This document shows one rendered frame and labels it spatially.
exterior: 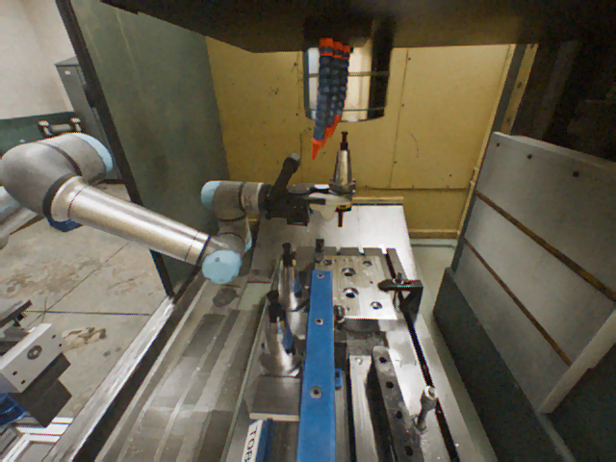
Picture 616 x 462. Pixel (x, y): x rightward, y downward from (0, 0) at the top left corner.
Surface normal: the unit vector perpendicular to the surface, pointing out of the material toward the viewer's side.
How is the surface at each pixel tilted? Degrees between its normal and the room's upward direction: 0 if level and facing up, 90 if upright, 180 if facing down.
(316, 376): 0
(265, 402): 0
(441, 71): 90
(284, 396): 0
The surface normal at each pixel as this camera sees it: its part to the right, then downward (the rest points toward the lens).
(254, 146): -0.07, 0.49
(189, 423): -0.03, -0.80
